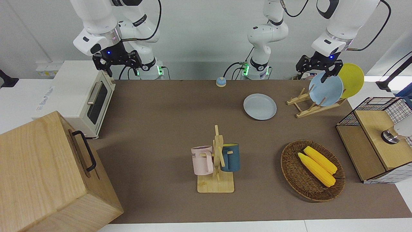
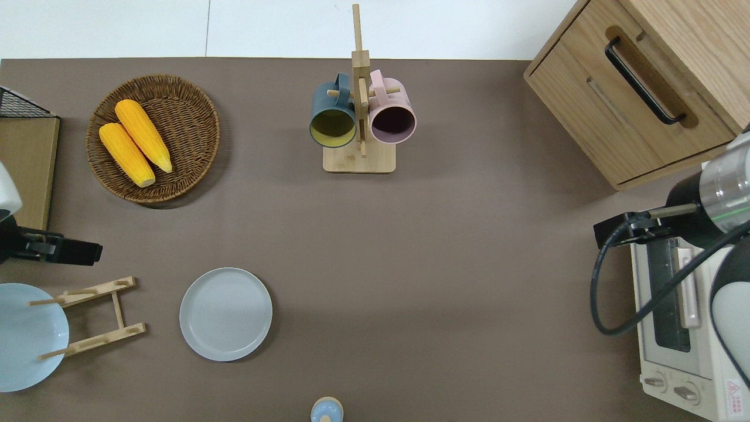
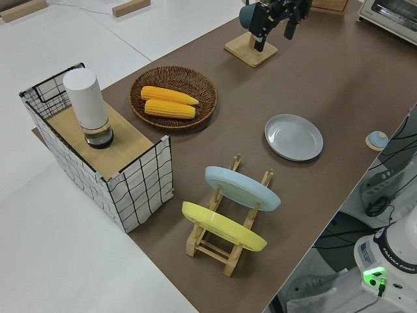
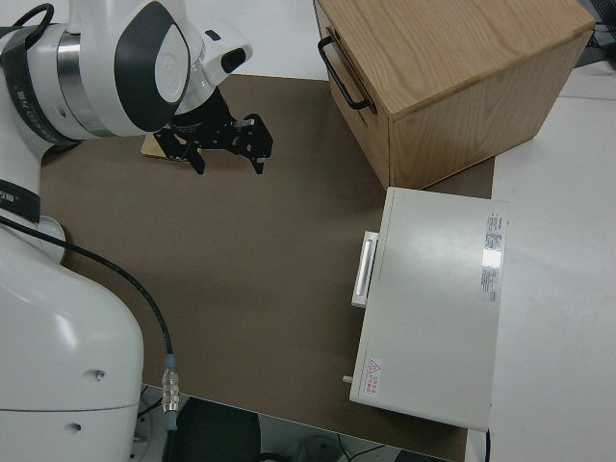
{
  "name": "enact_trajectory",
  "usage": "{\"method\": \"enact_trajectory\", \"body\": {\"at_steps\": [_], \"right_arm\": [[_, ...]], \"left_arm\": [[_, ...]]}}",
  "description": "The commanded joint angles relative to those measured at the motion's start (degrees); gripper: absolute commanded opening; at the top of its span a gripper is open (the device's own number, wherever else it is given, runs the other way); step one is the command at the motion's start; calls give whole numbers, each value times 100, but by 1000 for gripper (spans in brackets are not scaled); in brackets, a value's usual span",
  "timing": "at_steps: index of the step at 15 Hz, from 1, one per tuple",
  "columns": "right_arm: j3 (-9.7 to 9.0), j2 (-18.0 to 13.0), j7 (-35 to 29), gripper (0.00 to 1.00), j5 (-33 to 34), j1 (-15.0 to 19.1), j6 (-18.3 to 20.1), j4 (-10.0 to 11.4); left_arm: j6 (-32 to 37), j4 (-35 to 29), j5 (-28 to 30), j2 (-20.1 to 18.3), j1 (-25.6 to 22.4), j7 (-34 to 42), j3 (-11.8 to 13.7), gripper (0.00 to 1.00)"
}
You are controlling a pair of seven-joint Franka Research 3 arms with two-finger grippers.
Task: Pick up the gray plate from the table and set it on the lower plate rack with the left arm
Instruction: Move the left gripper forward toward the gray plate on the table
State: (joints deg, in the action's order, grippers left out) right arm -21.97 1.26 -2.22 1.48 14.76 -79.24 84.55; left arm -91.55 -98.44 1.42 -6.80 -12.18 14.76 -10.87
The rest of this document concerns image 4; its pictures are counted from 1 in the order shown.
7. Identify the white toaster oven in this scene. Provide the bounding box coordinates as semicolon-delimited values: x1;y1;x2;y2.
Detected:
340;186;510;432

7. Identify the black cable with metal connector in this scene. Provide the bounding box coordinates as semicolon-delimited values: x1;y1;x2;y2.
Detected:
0;214;187;462

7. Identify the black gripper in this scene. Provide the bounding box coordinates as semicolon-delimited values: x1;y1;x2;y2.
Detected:
160;90;274;178

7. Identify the white oven door handle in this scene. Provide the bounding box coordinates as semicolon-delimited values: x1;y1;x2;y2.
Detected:
350;231;381;309

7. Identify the black drawer handle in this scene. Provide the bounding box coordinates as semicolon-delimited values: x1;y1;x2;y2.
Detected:
317;37;372;112

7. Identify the wooden mug stand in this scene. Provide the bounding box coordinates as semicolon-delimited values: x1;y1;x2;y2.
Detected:
140;134;193;164

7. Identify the brown table mat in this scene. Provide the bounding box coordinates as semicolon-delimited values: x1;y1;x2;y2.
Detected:
38;74;498;462

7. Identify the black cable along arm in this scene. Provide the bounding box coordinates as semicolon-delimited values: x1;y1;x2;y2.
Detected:
7;2;55;47

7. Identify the wooden drawer cabinet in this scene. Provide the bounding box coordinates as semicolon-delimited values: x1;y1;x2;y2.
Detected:
312;0;596;192

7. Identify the black box under table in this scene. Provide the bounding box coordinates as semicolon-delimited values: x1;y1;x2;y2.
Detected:
175;397;264;462

